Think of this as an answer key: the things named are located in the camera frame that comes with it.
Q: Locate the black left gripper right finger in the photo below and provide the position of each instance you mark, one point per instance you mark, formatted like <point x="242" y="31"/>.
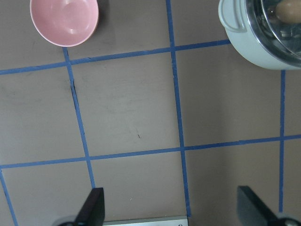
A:
<point x="252" y="211"/>

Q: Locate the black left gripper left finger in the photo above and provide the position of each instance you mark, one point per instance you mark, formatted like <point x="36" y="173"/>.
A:
<point x="92" y="212"/>

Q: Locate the glass pot lid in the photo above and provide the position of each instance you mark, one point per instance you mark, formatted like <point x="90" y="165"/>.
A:
<point x="289" y="35"/>

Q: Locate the brown egg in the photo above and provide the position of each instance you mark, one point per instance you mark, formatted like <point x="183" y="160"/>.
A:
<point x="289" y="11"/>

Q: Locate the mint green cooking pot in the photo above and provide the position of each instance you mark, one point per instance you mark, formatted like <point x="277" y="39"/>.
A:
<point x="250" y="35"/>

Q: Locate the pink bowl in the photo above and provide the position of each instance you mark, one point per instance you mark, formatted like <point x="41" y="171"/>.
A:
<point x="65" y="23"/>

